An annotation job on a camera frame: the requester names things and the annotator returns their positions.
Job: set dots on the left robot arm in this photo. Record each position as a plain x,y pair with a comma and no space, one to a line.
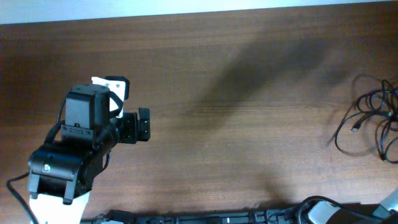
77,149

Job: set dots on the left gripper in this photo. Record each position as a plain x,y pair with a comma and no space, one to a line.
129,121

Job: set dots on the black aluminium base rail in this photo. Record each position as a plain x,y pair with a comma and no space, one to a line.
246,216

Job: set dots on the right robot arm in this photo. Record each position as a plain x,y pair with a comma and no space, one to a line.
323,210

